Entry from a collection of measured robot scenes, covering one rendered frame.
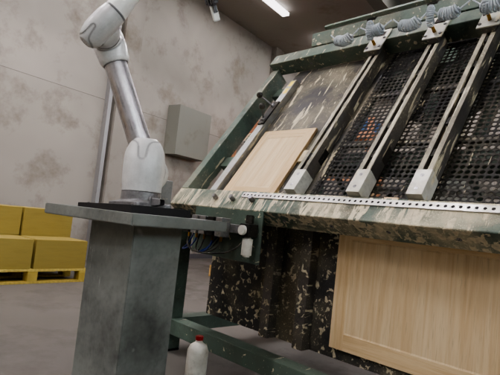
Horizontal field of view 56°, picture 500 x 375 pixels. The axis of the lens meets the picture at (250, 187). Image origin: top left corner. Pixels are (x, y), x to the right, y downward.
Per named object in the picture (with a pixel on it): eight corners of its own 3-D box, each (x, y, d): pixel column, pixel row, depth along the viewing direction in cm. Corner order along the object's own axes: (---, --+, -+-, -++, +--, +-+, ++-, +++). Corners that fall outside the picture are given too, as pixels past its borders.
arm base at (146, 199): (142, 205, 169) (143, 190, 169) (106, 204, 183) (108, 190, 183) (179, 209, 183) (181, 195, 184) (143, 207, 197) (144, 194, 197)
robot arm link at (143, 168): (116, 189, 176) (122, 132, 178) (125, 192, 194) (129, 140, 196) (160, 192, 177) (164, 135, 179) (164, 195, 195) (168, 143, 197)
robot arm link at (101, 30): (100, -5, 187) (107, 10, 201) (68, 26, 185) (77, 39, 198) (124, 17, 187) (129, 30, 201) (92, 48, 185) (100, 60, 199)
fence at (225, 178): (213, 195, 255) (209, 190, 253) (293, 85, 299) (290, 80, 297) (219, 195, 252) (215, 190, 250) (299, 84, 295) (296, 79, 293)
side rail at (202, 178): (192, 200, 276) (181, 187, 271) (280, 83, 327) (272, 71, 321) (198, 200, 272) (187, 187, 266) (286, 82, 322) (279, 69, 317)
